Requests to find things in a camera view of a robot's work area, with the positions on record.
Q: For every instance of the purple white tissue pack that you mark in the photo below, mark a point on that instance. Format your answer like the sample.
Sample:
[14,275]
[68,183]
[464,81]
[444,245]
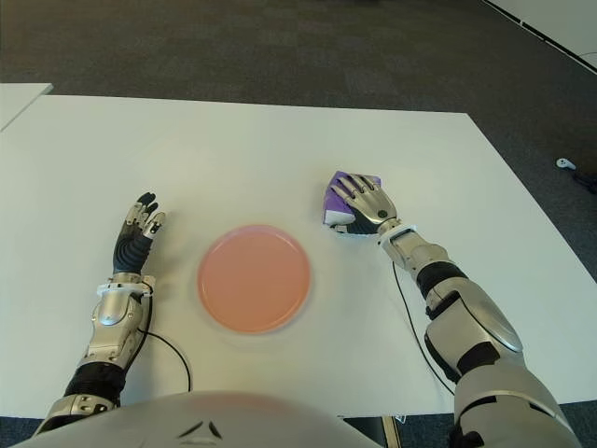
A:
[333,207]

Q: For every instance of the round pink plate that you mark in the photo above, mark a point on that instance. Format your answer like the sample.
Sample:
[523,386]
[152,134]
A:
[254,280]

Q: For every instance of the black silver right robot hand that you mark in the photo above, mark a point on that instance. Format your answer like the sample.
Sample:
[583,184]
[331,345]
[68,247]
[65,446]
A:
[373,205]

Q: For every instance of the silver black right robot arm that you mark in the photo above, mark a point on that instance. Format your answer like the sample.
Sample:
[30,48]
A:
[476,322]

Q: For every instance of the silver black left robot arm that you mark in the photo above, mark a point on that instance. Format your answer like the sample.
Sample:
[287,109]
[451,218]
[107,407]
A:
[109,326]

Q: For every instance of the small white controller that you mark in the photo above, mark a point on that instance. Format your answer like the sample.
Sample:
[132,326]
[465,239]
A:
[565,163]

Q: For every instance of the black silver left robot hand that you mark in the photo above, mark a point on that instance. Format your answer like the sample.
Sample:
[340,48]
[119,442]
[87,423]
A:
[130,247]

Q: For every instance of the white neighbouring table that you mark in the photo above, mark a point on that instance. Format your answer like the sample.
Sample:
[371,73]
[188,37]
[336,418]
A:
[18,100]

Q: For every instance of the silver robot torso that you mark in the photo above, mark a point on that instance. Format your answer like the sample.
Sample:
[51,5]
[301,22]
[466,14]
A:
[186,420]

